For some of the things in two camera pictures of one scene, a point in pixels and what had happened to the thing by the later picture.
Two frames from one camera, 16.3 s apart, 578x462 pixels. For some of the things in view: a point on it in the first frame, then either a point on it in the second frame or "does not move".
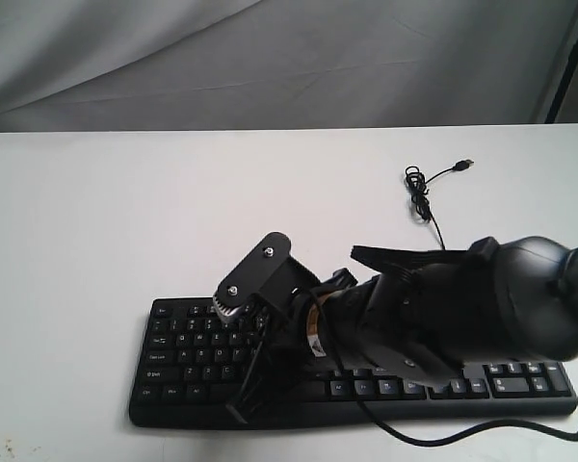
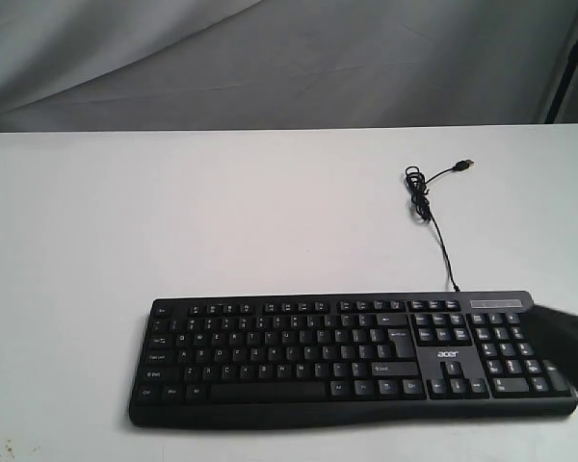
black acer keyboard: x=197 y=370 does not move
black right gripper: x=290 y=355 → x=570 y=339
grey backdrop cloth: x=123 y=64 does not move
